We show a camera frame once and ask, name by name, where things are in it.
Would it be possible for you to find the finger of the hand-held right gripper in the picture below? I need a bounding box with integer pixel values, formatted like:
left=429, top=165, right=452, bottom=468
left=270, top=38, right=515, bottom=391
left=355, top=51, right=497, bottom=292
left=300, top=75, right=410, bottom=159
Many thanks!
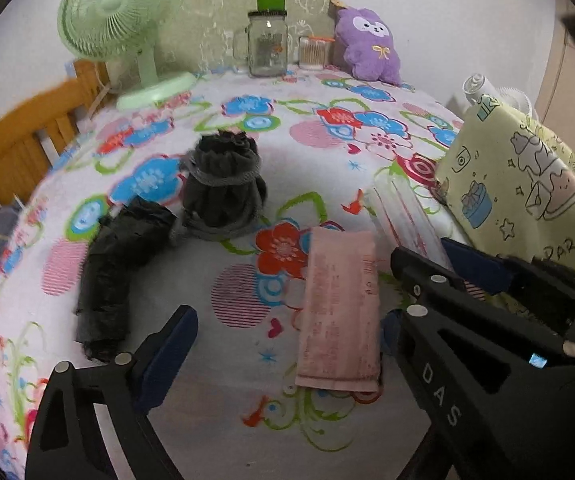
left=441, top=237, right=575, bottom=331
left=391, top=246, right=575, bottom=359

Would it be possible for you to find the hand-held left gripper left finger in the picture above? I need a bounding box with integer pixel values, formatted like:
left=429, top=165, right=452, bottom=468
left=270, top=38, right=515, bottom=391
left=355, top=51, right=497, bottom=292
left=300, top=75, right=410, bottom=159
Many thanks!
left=25, top=305, right=199, bottom=480

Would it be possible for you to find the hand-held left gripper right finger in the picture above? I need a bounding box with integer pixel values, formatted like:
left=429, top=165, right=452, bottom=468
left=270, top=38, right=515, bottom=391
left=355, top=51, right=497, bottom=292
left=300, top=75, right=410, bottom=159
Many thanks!
left=381, top=310, right=402, bottom=357

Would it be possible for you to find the pink tissue packet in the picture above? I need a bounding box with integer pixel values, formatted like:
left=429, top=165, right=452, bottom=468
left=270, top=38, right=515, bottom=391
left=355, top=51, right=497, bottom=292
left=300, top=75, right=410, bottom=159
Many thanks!
left=295, top=226, right=382, bottom=392

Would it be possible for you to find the clear plastic pack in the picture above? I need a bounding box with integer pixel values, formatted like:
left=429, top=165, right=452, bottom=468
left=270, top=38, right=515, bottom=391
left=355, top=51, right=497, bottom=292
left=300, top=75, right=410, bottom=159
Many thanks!
left=371, top=167, right=488, bottom=303

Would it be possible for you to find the yellow cartoon print box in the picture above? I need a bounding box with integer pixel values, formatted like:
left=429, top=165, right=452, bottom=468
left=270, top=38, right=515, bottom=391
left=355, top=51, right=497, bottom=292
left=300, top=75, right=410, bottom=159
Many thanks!
left=435, top=94, right=575, bottom=283

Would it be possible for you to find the black rolled cloth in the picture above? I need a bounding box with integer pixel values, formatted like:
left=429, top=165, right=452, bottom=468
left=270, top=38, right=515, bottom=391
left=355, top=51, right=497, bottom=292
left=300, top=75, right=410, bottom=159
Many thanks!
left=74, top=197, right=178, bottom=361

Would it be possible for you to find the white standing fan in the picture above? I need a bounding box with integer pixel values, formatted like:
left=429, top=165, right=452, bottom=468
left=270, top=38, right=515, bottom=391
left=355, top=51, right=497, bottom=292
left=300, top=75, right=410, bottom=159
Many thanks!
left=461, top=72, right=535, bottom=121

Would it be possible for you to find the beige door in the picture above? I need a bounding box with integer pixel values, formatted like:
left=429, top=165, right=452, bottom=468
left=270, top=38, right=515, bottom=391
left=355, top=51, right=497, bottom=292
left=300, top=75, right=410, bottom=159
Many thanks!
left=537, top=25, right=575, bottom=136

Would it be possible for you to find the purple plush bunny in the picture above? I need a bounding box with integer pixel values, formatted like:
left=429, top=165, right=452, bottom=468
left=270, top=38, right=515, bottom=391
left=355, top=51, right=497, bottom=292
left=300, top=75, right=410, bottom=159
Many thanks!
left=334, top=6, right=403, bottom=86

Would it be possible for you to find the wooden bed headboard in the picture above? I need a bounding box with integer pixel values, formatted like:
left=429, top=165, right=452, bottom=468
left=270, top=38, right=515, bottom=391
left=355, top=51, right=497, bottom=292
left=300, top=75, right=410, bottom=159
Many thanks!
left=0, top=57, right=118, bottom=211

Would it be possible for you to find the clear cotton swab container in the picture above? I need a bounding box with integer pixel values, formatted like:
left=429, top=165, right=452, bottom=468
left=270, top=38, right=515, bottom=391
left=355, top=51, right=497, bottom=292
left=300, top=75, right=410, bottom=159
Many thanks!
left=298, top=35, right=332, bottom=71

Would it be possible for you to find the glass jar mug green lid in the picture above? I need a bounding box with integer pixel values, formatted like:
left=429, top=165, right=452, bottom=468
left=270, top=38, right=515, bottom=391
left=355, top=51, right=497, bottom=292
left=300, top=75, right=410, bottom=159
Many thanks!
left=232, top=0, right=288, bottom=78

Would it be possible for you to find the green desk fan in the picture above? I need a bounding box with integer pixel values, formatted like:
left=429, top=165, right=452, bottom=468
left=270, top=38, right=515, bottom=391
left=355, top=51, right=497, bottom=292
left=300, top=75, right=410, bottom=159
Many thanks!
left=58, top=0, right=196, bottom=111

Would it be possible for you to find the grey drawstring pouch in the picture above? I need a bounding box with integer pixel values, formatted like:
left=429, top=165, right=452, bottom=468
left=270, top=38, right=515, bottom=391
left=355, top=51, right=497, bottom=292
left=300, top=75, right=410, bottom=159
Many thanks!
left=169, top=129, right=268, bottom=247

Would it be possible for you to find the green patterned wall board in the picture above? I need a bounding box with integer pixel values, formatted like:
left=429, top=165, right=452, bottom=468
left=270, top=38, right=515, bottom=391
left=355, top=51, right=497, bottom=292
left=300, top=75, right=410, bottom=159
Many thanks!
left=160, top=0, right=343, bottom=73

